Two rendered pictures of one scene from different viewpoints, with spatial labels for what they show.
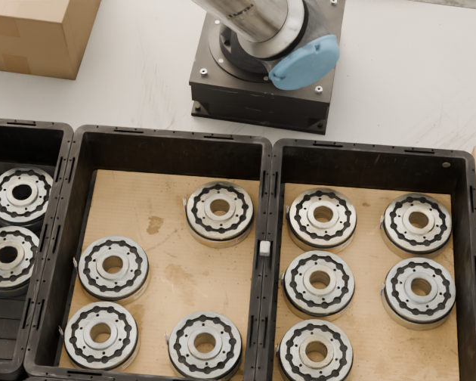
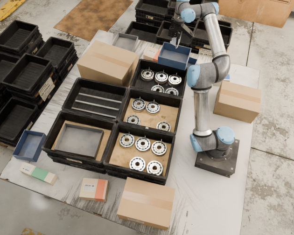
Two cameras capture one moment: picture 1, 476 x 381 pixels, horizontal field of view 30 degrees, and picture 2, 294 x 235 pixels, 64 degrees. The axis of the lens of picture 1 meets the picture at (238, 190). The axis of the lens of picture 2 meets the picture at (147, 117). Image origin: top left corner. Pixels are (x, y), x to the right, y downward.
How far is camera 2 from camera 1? 1.05 m
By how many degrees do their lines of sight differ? 46
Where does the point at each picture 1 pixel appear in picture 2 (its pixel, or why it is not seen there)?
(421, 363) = (122, 162)
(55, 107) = not seen: hidden behind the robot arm
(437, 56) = (221, 203)
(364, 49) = (223, 183)
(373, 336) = (129, 154)
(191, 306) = (143, 121)
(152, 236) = (160, 116)
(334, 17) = (226, 168)
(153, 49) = not seen: hidden behind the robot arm
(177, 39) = not seen: hidden behind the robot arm
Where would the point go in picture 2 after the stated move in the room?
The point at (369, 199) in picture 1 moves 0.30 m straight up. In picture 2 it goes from (164, 161) to (169, 141)
